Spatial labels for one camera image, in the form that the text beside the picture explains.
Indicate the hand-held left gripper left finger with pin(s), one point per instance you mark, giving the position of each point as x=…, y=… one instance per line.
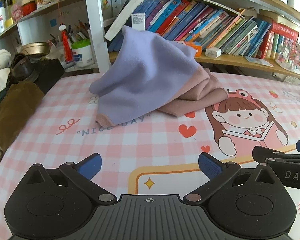
x=88, y=166

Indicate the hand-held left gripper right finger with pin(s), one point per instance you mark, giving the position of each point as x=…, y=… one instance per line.
x=210, y=165

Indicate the purple and pink sweater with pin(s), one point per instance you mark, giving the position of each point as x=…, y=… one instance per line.
x=140, y=75

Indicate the pink checked cartoon table mat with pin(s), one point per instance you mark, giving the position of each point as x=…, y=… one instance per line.
x=65, y=135

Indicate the brown cloth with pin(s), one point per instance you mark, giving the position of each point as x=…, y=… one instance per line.
x=17, y=110

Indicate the colourful paper flower ornament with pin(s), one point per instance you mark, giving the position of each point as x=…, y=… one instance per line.
x=290, y=52

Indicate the blue patterned flat packet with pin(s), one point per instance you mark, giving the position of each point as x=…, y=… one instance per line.
x=258, y=61

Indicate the red hardcover dictionary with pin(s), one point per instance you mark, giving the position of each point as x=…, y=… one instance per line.
x=285, y=30
x=265, y=45

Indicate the white charger plug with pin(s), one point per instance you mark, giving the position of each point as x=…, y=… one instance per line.
x=213, y=52

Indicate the orange and white flat carton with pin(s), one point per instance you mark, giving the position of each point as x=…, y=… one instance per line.
x=196, y=47

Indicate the dark brown leather shoe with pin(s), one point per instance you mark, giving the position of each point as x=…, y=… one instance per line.
x=22, y=67

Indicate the red tassel ornament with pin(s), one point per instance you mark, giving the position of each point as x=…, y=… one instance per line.
x=66, y=45

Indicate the gold metal bowl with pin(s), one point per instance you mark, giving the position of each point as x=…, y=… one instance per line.
x=35, y=48

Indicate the tan flat book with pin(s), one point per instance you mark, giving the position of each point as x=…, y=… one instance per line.
x=280, y=17

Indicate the bundle of pens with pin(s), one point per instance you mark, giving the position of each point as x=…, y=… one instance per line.
x=77, y=33

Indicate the row of colourful books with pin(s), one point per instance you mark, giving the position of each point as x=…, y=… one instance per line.
x=190, y=17

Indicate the white thick paperback book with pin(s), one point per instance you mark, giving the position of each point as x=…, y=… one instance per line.
x=122, y=17

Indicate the blue white orange carton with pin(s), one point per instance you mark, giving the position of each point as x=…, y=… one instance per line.
x=138, y=20

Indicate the grey shelf board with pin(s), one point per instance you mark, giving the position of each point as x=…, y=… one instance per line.
x=52, y=3

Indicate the red and white cup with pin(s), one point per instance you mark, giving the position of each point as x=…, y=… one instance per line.
x=28, y=6

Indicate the white plastic bottle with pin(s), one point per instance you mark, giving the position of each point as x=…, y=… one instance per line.
x=0, y=17

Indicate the white frame wooden bookshelf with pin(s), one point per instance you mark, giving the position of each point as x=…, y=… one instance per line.
x=96, y=30

